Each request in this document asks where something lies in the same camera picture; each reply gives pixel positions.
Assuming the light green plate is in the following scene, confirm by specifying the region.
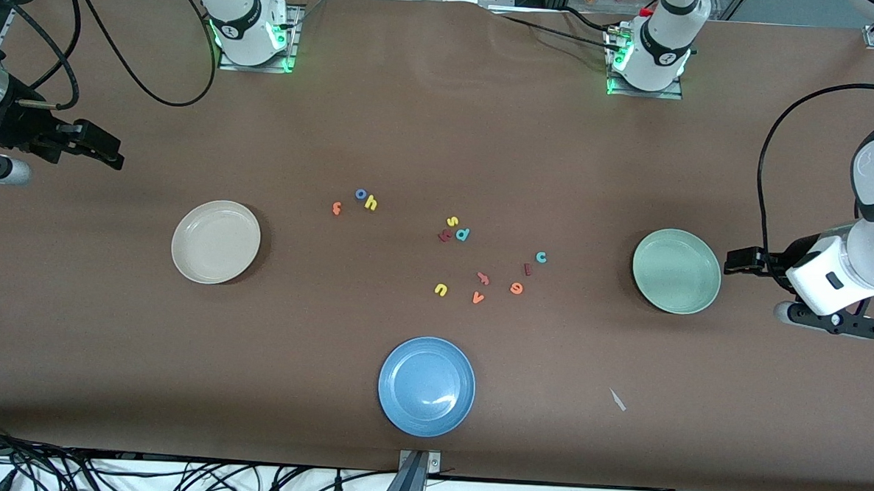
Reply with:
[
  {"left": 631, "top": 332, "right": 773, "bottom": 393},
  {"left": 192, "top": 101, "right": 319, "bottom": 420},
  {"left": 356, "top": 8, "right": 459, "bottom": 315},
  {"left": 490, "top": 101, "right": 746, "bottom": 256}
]
[{"left": 629, "top": 226, "right": 724, "bottom": 317}]

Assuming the beige brown plate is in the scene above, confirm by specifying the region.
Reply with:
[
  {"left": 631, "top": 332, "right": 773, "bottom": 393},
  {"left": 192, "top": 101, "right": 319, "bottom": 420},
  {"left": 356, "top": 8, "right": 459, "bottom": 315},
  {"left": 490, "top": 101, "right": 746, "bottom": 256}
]
[{"left": 169, "top": 198, "right": 263, "bottom": 287}]

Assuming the brown table cover mat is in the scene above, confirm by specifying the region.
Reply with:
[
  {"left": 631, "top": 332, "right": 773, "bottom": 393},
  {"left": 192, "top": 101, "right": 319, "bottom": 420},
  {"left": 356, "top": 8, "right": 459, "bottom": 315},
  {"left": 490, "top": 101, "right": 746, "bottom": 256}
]
[{"left": 0, "top": 0, "right": 874, "bottom": 491}]

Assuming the blue plate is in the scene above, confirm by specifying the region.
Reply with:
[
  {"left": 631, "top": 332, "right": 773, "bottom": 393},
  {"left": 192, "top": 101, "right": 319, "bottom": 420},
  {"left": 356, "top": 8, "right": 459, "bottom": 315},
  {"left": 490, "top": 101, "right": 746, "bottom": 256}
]
[{"left": 375, "top": 335, "right": 479, "bottom": 439}]

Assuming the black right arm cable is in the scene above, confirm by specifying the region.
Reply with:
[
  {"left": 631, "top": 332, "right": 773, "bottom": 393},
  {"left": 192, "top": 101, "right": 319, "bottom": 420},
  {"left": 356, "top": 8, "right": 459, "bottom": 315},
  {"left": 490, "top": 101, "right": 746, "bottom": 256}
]
[{"left": 0, "top": 0, "right": 221, "bottom": 116}]

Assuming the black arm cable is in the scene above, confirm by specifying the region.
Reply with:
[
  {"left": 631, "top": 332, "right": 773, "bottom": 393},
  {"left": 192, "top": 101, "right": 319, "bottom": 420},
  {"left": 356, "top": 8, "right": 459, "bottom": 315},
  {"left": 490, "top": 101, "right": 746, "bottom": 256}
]
[
  {"left": 0, "top": 0, "right": 221, "bottom": 116},
  {"left": 751, "top": 78, "right": 874, "bottom": 289}
]

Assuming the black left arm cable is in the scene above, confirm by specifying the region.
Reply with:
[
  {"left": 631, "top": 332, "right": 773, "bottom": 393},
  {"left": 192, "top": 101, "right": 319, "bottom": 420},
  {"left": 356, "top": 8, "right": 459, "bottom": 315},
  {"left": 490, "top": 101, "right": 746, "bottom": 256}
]
[{"left": 751, "top": 78, "right": 874, "bottom": 289}]

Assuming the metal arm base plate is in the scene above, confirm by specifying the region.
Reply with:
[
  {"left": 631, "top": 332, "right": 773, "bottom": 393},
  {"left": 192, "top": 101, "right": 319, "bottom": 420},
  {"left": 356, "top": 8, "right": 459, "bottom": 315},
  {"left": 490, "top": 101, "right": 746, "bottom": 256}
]
[
  {"left": 602, "top": 24, "right": 687, "bottom": 100},
  {"left": 216, "top": 1, "right": 304, "bottom": 75}
]

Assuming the short black table cable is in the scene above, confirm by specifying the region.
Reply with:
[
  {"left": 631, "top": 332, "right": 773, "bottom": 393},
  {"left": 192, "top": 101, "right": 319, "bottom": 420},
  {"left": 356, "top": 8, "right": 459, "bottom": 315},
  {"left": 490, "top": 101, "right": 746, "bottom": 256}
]
[{"left": 557, "top": 6, "right": 618, "bottom": 32}]

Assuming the long black table cable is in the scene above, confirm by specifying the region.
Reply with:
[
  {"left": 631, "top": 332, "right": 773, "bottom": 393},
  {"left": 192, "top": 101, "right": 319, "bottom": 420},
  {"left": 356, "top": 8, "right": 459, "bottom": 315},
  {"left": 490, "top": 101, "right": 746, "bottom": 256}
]
[{"left": 490, "top": 12, "right": 621, "bottom": 51}]

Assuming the tangled black floor cable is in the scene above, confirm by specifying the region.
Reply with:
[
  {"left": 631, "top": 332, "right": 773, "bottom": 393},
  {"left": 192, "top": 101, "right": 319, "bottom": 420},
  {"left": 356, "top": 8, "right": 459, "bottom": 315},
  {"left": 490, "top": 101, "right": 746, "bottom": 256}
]
[{"left": 0, "top": 418, "right": 326, "bottom": 491}]

